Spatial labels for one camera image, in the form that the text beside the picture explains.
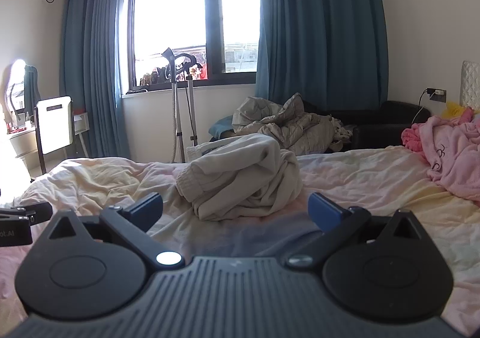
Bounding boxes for pastel bed sheet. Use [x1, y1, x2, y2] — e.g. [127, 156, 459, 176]
[0, 146, 480, 325]

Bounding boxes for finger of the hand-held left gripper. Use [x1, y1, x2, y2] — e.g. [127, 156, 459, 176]
[0, 202, 53, 227]

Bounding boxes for beige quilted jacket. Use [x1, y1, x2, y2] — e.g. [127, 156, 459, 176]
[232, 93, 353, 155]

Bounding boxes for cream sweatpants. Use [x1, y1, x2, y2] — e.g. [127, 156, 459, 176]
[175, 133, 304, 222]

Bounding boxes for blue curtain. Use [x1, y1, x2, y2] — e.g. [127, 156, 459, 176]
[60, 0, 130, 163]
[256, 0, 389, 117]

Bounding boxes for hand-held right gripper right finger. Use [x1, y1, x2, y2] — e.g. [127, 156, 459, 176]
[285, 192, 432, 269]

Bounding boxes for garment steamer stand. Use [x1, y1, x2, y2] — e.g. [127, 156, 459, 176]
[160, 47, 199, 164]

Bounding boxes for white tufted headboard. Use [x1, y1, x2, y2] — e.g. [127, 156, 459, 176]
[459, 59, 480, 113]

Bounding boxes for teal pillow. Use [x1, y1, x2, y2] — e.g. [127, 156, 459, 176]
[208, 115, 237, 140]

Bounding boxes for oval mirror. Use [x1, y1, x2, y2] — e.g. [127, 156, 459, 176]
[2, 58, 29, 128]

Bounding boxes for yellow cloth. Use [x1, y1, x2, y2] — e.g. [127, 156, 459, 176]
[440, 101, 467, 119]

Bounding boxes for black sofa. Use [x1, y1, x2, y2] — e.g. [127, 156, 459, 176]
[326, 100, 432, 153]

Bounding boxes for white panel chair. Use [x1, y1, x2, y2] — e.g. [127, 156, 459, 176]
[34, 96, 91, 174]

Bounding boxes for white vanity table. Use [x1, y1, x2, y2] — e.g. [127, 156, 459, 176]
[7, 124, 42, 174]

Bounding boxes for pink fleece robe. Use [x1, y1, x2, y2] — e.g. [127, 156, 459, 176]
[401, 107, 480, 207]

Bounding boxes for dark framed window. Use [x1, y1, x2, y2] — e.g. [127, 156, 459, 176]
[127, 0, 263, 93]

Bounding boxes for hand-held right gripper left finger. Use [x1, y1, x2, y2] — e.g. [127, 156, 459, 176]
[37, 192, 185, 269]

